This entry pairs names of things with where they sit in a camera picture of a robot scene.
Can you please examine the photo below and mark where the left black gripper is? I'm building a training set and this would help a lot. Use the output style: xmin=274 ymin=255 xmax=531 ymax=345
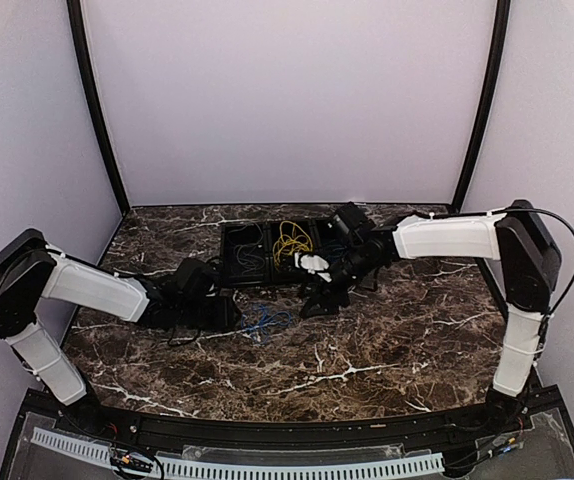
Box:
xmin=177 ymin=295 xmax=239 ymax=330

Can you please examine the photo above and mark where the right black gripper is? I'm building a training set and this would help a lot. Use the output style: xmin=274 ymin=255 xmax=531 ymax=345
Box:
xmin=297 ymin=243 xmax=380 ymax=318

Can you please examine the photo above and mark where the blue cable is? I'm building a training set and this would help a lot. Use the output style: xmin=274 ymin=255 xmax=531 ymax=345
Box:
xmin=239 ymin=303 xmax=293 ymax=346
xmin=322 ymin=238 xmax=351 ymax=266

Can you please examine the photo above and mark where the yellow cable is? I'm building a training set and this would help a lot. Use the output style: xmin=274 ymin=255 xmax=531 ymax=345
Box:
xmin=271 ymin=220 xmax=316 ymax=274

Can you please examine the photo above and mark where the black three-compartment bin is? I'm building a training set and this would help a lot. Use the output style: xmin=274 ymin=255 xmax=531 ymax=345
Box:
xmin=219 ymin=218 xmax=352 ymax=288

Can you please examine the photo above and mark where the grey cable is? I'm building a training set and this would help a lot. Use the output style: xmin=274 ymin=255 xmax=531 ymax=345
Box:
xmin=231 ymin=227 xmax=268 ymax=276

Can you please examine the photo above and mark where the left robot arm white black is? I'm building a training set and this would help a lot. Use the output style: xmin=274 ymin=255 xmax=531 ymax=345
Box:
xmin=0 ymin=228 xmax=241 ymax=436

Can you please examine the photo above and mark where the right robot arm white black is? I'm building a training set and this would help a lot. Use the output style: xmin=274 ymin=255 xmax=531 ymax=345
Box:
xmin=294 ymin=200 xmax=562 ymax=434

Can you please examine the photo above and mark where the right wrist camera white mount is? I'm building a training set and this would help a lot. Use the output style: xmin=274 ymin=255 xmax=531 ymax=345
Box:
xmin=294 ymin=252 xmax=331 ymax=283

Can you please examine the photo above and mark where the white slotted cable duct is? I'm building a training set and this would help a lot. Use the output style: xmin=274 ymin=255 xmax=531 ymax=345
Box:
xmin=30 ymin=427 xmax=444 ymax=479

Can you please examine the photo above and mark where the black front rail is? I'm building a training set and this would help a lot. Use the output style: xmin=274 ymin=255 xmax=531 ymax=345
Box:
xmin=21 ymin=387 xmax=533 ymax=454

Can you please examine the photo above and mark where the left black frame post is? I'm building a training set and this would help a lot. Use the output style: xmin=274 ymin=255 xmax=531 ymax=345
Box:
xmin=66 ymin=0 xmax=131 ymax=216

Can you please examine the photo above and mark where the black frame post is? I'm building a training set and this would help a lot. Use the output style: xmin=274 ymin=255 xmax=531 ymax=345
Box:
xmin=66 ymin=0 xmax=131 ymax=216
xmin=450 ymin=0 xmax=511 ymax=212

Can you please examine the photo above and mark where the right black frame post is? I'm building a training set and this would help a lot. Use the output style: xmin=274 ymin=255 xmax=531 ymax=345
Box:
xmin=450 ymin=0 xmax=511 ymax=212

